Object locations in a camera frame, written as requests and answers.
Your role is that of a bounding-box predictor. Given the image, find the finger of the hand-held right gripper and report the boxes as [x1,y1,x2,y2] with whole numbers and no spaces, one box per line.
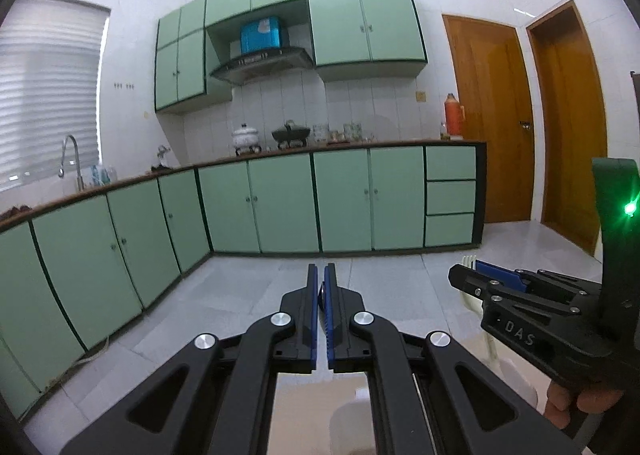
[474,260,603,297]
[448,263,583,317]

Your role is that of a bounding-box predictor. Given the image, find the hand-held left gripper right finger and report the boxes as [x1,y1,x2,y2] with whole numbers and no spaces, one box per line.
[324,262,583,455]

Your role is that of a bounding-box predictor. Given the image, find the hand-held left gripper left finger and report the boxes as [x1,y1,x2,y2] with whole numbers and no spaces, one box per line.
[60,263,321,455]

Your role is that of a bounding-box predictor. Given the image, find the person's right hand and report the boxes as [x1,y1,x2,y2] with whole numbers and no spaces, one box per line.
[542,375,626,431]

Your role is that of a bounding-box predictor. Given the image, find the green cabinet drawer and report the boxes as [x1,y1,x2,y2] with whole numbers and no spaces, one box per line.
[425,180,476,215]
[424,213,475,248]
[425,146,476,181]

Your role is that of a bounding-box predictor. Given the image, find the green base cabinet run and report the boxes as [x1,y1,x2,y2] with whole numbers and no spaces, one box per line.
[0,140,487,423]

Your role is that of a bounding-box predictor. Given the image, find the plain wooden door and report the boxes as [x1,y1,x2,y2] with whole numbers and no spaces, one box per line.
[525,0,609,257]

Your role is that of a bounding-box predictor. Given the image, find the orange thermos flask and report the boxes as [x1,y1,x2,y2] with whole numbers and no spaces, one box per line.
[443,94,466,139]

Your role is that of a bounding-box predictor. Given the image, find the black wok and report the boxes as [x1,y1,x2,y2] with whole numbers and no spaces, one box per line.
[271,120,312,146]

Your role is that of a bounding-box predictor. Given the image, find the white lidded pot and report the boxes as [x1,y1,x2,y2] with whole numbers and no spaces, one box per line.
[231,123,261,150]

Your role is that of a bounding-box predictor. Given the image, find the small ornament on counter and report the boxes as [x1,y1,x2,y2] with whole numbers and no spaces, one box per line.
[151,145,174,171]

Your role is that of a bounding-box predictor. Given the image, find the clear bottles by sink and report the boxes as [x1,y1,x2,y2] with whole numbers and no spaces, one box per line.
[89,164,119,187]

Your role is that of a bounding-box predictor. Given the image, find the grey range hood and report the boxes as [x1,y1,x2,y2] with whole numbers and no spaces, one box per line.
[209,46,315,86]

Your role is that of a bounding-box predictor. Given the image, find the chrome sink faucet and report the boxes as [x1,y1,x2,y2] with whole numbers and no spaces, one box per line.
[58,135,84,192]

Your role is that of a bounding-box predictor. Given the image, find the blue box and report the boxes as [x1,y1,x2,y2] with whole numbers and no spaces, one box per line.
[240,15,290,55]

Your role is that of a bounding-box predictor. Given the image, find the white window blind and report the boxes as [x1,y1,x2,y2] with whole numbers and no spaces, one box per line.
[0,0,111,194]

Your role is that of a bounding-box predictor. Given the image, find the wooden door with handle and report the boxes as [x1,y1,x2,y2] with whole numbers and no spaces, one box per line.
[442,14,536,224]

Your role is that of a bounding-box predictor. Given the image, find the white floor cable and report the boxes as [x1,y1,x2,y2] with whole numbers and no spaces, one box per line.
[80,336,112,365]

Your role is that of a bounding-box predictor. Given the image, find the large green wall cabinet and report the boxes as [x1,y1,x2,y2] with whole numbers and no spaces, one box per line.
[303,0,429,82]

